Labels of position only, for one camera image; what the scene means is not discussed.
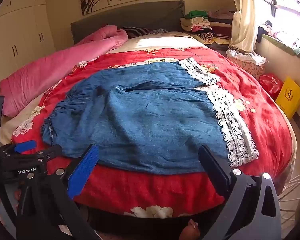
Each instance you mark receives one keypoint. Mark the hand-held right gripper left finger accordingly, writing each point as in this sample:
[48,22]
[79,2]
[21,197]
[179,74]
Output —
[83,170]

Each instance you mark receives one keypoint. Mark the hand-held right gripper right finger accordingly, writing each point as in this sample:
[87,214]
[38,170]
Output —
[216,166]

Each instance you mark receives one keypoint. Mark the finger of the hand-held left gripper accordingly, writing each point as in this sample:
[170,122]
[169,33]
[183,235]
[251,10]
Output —
[51,152]
[25,146]

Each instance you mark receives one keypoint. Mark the blue pants with lace trim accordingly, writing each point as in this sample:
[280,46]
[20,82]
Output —
[152,120]

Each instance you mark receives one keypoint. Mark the red floral blanket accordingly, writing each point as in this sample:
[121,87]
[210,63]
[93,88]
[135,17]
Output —
[255,97]

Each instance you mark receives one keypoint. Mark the pink quilt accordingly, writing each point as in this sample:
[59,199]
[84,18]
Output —
[52,70]

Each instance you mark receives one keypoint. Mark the red bag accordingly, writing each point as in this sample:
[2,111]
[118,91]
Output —
[271,85]

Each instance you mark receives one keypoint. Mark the yellow box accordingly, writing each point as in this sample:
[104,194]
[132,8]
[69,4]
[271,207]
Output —
[288,96]

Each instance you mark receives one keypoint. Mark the floral storage box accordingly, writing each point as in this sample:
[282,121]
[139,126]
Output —
[247,68]

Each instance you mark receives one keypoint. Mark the white cloth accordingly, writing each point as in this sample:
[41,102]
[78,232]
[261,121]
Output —
[245,55]

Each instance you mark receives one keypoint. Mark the cream wardrobe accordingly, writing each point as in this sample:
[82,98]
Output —
[15,32]

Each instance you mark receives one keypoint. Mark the cream bed sheet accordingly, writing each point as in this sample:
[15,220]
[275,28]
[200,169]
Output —
[160,40]

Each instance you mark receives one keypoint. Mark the pile of folded clothes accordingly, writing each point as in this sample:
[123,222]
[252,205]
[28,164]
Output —
[207,27]

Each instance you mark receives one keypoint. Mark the cream curtain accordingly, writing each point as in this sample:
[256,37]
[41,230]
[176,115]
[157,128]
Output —
[243,22]

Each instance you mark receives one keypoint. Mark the striped pillow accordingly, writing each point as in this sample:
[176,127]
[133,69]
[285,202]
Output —
[136,32]

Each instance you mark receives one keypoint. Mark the grey bed headboard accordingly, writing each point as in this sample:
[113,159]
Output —
[140,17]

